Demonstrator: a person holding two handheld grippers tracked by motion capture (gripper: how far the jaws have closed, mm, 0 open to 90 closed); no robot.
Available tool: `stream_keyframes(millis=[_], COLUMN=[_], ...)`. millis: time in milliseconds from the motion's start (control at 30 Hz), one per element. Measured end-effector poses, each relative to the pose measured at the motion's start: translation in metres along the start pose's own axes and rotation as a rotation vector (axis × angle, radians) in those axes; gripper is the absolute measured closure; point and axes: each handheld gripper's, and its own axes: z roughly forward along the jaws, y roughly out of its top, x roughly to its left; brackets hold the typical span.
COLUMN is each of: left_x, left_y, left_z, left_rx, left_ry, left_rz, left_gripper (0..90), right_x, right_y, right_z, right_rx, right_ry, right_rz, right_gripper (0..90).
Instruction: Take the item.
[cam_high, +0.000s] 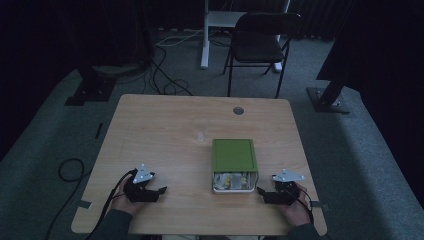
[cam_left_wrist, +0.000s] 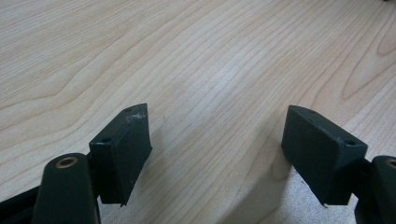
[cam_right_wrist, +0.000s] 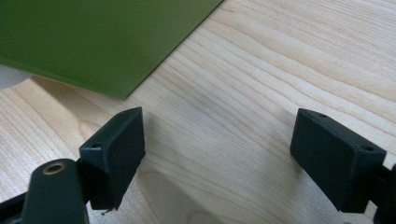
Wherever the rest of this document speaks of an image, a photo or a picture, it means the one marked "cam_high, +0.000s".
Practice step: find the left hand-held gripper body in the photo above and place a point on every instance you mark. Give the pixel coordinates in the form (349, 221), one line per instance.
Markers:
(141, 193)

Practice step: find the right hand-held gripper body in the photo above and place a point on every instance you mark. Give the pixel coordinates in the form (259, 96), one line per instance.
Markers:
(284, 194)

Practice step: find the person's left hand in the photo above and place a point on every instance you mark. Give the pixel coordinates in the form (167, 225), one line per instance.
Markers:
(126, 203)

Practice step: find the person's right hand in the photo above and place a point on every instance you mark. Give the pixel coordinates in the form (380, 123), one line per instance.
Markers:
(296, 210)

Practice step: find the white paper packet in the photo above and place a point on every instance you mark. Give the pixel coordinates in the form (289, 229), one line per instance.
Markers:
(238, 180)

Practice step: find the white drawer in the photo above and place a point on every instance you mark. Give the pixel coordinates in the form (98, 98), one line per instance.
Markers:
(235, 188)

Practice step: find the small yellow item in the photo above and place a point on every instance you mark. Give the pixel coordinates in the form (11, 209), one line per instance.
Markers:
(228, 181)

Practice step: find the grey tape piece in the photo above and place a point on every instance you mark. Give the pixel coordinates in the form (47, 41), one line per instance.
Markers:
(83, 204)
(320, 205)

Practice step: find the green storage box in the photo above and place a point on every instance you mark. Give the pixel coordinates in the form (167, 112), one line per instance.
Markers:
(234, 155)

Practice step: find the clear glass cup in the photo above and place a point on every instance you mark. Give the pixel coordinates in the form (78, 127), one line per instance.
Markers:
(200, 130)

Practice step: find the small black floor strip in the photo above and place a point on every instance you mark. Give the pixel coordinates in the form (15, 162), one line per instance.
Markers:
(99, 130)

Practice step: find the black stand base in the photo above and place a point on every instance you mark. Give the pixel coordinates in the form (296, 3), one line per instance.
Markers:
(90, 90)
(328, 98)

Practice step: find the black folding chair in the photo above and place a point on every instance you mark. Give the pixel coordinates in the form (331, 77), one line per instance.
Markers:
(261, 43)

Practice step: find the white desk frame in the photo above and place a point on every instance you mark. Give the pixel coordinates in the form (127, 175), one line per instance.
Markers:
(213, 23)

